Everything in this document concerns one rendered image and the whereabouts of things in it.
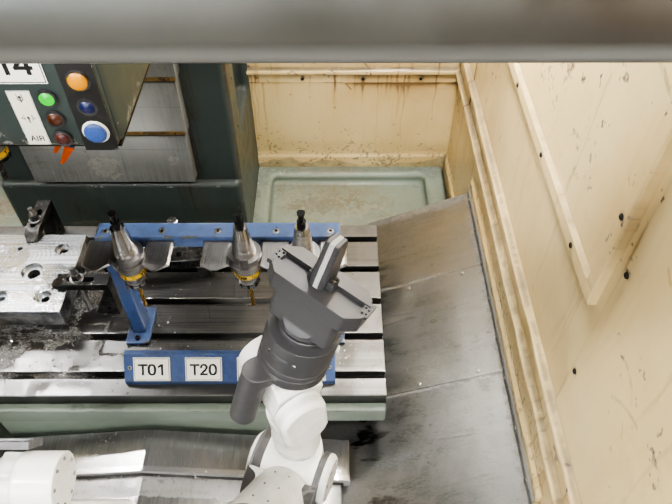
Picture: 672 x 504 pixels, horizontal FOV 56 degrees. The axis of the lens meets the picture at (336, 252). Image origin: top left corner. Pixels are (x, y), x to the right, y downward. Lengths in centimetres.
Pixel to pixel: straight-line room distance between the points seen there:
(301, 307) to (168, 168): 119
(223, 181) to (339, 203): 49
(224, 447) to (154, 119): 83
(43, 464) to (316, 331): 33
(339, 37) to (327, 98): 189
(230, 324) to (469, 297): 60
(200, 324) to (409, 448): 55
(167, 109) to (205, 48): 147
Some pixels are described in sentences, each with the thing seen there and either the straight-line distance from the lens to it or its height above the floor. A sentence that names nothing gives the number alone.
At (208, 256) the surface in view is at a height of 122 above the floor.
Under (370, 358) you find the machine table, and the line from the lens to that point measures 143.
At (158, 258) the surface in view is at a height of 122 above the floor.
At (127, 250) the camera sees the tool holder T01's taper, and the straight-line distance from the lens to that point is 122.
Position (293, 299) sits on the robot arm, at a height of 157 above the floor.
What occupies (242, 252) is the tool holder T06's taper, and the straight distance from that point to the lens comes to 117.
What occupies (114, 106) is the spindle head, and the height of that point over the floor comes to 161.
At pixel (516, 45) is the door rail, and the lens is 22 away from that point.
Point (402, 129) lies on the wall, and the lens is 219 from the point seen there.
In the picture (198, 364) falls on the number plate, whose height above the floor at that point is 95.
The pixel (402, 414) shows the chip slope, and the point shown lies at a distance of 154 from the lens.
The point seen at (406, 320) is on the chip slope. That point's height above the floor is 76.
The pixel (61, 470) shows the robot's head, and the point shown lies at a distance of 80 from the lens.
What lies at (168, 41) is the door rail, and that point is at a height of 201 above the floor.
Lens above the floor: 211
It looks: 49 degrees down
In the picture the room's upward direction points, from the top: straight up
